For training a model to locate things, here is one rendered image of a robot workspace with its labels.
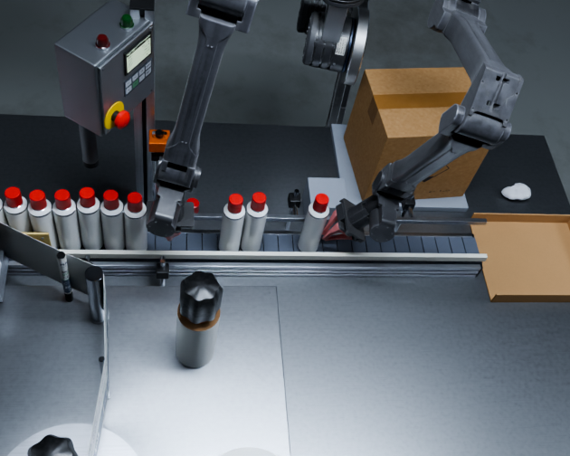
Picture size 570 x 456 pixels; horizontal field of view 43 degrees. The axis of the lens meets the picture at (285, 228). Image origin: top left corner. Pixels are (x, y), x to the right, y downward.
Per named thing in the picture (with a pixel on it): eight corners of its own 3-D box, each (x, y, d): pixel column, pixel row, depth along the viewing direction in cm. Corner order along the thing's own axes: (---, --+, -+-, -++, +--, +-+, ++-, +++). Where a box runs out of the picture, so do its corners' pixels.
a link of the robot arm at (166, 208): (203, 164, 145) (160, 152, 144) (192, 210, 139) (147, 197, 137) (192, 197, 155) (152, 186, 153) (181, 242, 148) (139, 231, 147)
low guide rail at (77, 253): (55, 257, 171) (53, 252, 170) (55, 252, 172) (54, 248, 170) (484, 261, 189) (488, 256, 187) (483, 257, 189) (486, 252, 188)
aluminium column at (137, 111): (137, 217, 189) (129, 7, 134) (137, 203, 191) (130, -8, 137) (155, 217, 189) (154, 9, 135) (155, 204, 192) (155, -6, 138)
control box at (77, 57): (63, 116, 145) (52, 42, 130) (117, 70, 155) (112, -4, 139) (104, 139, 143) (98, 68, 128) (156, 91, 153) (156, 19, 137)
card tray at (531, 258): (490, 302, 189) (496, 295, 186) (469, 221, 204) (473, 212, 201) (595, 302, 194) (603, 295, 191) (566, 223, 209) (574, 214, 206)
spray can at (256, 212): (240, 254, 181) (248, 205, 164) (239, 237, 184) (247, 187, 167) (261, 254, 182) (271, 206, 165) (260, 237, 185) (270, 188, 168)
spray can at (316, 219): (299, 255, 183) (312, 207, 167) (296, 238, 186) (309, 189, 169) (318, 254, 184) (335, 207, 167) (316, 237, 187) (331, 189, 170)
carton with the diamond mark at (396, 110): (362, 203, 200) (387, 137, 178) (342, 137, 213) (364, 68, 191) (462, 196, 206) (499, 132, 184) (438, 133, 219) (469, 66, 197)
